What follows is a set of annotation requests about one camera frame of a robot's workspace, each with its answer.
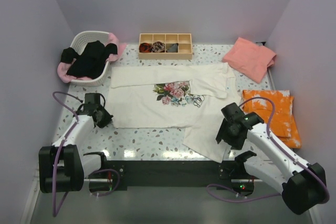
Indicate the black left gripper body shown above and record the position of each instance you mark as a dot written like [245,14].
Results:
[105,117]

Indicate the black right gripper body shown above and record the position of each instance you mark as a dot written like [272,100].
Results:
[226,133]

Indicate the white floral print t-shirt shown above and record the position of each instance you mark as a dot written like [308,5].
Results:
[188,97]

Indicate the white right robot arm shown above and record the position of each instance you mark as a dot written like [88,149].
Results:
[301,185]

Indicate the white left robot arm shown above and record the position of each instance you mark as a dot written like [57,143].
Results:
[61,166]

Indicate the black garment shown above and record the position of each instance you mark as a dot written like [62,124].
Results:
[91,62]

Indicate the light pink garment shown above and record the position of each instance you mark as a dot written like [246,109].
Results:
[112,39]

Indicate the orange tie-dye folded shirt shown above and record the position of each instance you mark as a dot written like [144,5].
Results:
[277,107]

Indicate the white plastic laundry basket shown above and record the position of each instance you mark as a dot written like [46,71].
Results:
[79,43]

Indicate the salmon pink folded shirt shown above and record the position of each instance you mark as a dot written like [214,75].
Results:
[250,59]

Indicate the orange navy rolled tie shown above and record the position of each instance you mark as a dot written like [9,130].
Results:
[145,47]

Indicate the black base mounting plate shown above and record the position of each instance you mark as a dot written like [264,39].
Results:
[171,174]

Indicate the wooden compartment organizer box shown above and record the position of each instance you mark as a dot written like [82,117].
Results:
[185,51]

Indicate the floral rolled tie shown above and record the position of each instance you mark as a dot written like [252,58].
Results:
[158,47]

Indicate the grey folded cloth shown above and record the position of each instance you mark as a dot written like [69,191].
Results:
[172,48]

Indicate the aluminium frame rail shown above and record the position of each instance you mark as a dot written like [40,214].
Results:
[160,205]

